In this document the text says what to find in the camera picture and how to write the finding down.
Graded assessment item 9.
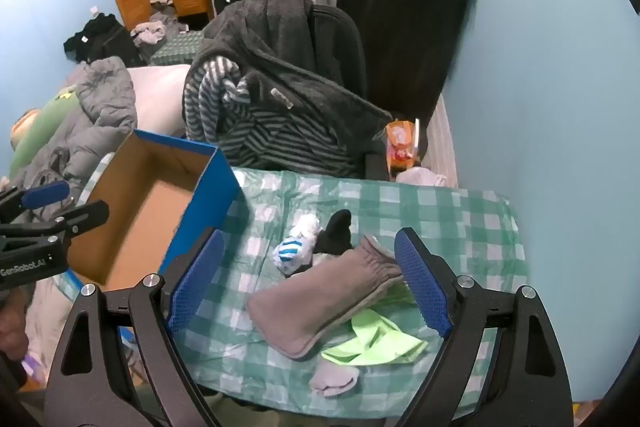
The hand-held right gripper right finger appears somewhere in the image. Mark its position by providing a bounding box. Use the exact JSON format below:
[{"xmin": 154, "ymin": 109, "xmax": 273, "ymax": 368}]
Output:
[{"xmin": 394, "ymin": 227, "xmax": 573, "ymax": 427}]

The grey fleece sock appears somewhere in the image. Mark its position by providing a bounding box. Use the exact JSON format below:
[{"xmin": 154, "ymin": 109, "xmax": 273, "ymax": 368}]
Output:
[{"xmin": 246, "ymin": 234, "xmax": 408, "ymax": 360}]

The green checkered plastic tablecloth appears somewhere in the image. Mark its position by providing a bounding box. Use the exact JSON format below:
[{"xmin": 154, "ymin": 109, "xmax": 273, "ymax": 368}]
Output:
[{"xmin": 65, "ymin": 152, "xmax": 530, "ymax": 418}]

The blue cardboard box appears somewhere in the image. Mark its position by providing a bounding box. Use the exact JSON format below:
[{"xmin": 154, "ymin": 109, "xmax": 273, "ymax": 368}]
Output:
[{"xmin": 66, "ymin": 129, "xmax": 242, "ymax": 293}]

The grey puffer jacket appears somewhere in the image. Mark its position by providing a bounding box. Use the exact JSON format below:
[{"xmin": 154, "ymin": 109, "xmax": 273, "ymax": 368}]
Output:
[{"xmin": 10, "ymin": 56, "xmax": 138, "ymax": 208}]

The white plastic bag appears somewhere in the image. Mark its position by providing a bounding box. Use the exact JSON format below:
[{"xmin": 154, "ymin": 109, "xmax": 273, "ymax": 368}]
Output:
[{"xmin": 395, "ymin": 167, "xmax": 448, "ymax": 188}]

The lime green cloth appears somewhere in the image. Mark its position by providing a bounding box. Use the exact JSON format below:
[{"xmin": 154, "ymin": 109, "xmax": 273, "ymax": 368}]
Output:
[{"xmin": 320, "ymin": 309, "xmax": 430, "ymax": 367}]

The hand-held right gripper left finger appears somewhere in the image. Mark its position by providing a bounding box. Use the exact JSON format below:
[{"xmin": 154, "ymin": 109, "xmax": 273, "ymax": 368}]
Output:
[{"xmin": 44, "ymin": 228, "xmax": 226, "ymax": 427}]

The white radiator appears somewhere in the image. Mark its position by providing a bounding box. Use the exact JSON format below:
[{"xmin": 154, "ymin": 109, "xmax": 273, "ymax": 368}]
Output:
[{"xmin": 430, "ymin": 94, "xmax": 460, "ymax": 188}]

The black bag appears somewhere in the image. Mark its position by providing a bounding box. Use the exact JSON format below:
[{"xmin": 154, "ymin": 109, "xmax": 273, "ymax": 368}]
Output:
[{"xmin": 63, "ymin": 13, "xmax": 143, "ymax": 68}]

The small grey sock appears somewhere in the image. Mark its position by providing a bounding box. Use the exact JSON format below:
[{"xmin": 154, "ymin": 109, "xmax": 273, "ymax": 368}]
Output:
[{"xmin": 308, "ymin": 361, "xmax": 361, "ymax": 398}]

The grey clothes heap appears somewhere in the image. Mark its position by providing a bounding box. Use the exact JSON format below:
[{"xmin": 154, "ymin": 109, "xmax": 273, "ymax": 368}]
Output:
[{"xmin": 131, "ymin": 12, "xmax": 188, "ymax": 48}]

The orange bag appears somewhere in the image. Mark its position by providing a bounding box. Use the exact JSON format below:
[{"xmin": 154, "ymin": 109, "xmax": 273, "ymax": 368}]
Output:
[{"xmin": 385, "ymin": 119, "xmax": 421, "ymax": 172}]

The green checkered cloth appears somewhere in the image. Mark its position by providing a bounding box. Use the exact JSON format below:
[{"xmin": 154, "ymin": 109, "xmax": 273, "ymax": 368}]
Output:
[{"xmin": 150, "ymin": 31, "xmax": 206, "ymax": 66}]

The white blue striped sock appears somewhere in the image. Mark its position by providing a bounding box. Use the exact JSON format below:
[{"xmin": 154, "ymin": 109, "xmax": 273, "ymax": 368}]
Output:
[{"xmin": 271, "ymin": 214, "xmax": 321, "ymax": 278}]

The black fuzzy sock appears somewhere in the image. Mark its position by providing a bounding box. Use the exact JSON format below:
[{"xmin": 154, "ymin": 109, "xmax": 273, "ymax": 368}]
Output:
[{"xmin": 315, "ymin": 209, "xmax": 357, "ymax": 258}]

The black hanging coat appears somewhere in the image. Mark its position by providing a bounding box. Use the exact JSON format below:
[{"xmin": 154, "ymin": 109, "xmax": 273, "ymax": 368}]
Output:
[{"xmin": 335, "ymin": 0, "xmax": 490, "ymax": 122}]

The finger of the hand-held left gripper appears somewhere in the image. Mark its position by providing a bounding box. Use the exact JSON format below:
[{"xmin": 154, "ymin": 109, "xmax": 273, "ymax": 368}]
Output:
[
  {"xmin": 0, "ymin": 181, "xmax": 71, "ymax": 224},
  {"xmin": 0, "ymin": 201, "xmax": 110, "ymax": 253}
]

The white pillow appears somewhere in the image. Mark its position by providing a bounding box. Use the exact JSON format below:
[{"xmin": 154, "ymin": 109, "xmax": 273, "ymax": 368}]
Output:
[{"xmin": 125, "ymin": 64, "xmax": 193, "ymax": 138}]

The green plush pillow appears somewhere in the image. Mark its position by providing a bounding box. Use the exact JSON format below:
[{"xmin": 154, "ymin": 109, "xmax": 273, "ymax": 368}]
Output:
[{"xmin": 9, "ymin": 94, "xmax": 81, "ymax": 178}]

